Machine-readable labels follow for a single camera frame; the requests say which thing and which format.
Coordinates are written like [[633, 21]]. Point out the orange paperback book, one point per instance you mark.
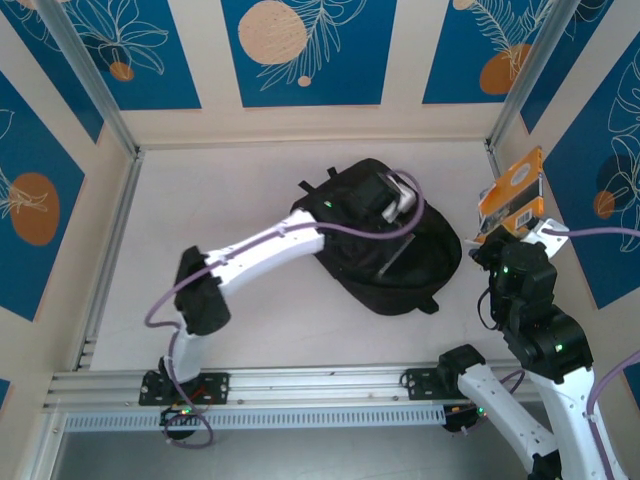
[[515, 190]]

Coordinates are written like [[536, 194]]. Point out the black backpack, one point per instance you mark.
[[410, 290]]

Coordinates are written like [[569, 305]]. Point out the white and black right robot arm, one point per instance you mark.
[[500, 410]]

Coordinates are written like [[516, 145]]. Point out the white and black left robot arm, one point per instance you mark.
[[265, 250]]

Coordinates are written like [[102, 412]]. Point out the blue poster orange circle flower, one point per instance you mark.
[[30, 275], [585, 190]]

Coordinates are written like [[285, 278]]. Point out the blue poster large peach circle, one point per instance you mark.
[[350, 75]]

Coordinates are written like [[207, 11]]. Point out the blue poster fern orange circle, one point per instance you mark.
[[450, 50]]

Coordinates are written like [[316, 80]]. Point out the blue poster white flower outline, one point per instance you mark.
[[165, 90]]

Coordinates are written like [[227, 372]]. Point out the aluminium side rail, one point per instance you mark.
[[120, 225], [494, 154]]

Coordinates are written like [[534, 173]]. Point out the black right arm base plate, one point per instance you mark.
[[417, 385]]

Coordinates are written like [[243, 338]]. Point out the aluminium frame rail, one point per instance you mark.
[[310, 385]]

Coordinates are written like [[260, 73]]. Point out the aluminium corner post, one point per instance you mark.
[[530, 75], [90, 80]]

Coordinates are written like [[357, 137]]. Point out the blue floral wall poster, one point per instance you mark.
[[60, 90], [575, 75]]

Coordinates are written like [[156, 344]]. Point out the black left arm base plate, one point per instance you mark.
[[220, 387]]

